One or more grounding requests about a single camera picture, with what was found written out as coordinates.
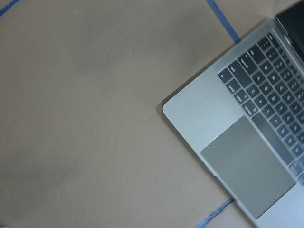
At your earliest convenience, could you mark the grey laptop computer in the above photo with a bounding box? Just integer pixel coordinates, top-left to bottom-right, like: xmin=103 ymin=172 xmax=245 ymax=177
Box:
xmin=162 ymin=0 xmax=304 ymax=228

